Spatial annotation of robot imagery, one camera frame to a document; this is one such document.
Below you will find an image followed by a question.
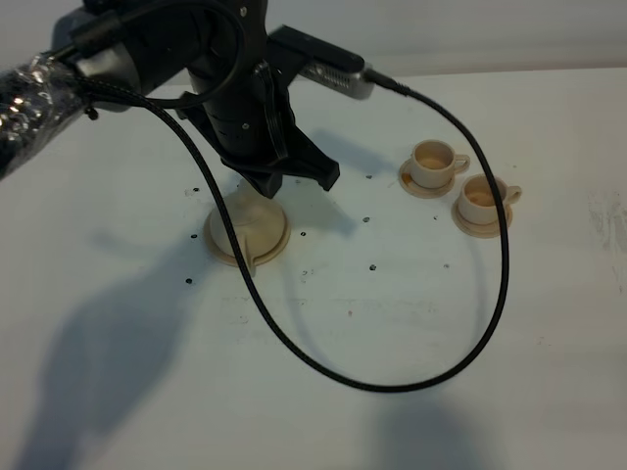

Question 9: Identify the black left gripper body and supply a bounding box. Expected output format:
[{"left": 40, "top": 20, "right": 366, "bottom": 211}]
[{"left": 180, "top": 61, "right": 304, "bottom": 169}]

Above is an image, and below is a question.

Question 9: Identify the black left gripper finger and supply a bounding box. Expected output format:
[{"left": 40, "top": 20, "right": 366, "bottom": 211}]
[
  {"left": 281, "top": 129, "right": 340, "bottom": 191},
  {"left": 234, "top": 164, "right": 283, "bottom": 199}
]

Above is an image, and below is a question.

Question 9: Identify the beige ceramic teapot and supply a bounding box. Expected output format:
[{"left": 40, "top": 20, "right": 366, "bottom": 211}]
[{"left": 204, "top": 179, "right": 291, "bottom": 275}]

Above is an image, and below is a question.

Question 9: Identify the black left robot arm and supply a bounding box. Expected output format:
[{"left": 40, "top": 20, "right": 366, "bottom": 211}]
[{"left": 1, "top": 1, "right": 342, "bottom": 197}]

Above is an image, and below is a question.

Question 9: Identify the far beige cup saucer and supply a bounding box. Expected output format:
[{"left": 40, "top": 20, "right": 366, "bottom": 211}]
[{"left": 399, "top": 159, "right": 455, "bottom": 199}]

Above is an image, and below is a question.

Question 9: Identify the beige cup saucer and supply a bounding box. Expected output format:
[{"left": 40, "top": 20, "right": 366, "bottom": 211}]
[
  {"left": 399, "top": 159, "right": 455, "bottom": 199},
  {"left": 452, "top": 197, "right": 500, "bottom": 239}
]

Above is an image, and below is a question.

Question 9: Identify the far beige teacup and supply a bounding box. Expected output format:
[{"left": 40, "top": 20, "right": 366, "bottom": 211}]
[{"left": 410, "top": 140, "right": 470, "bottom": 188}]

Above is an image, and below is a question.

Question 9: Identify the beige teacup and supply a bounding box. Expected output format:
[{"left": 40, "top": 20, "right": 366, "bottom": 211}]
[
  {"left": 410, "top": 140, "right": 470, "bottom": 188},
  {"left": 458, "top": 175, "right": 522, "bottom": 225}
]

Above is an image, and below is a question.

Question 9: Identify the near beige teacup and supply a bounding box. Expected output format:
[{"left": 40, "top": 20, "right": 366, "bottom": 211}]
[{"left": 458, "top": 175, "right": 522, "bottom": 225}]

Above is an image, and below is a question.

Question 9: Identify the near beige cup saucer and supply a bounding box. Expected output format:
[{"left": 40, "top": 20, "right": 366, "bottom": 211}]
[{"left": 452, "top": 197, "right": 500, "bottom": 239}]

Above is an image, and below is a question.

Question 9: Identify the black braided camera cable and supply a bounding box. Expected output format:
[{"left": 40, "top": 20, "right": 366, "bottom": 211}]
[{"left": 82, "top": 68, "right": 510, "bottom": 395}]

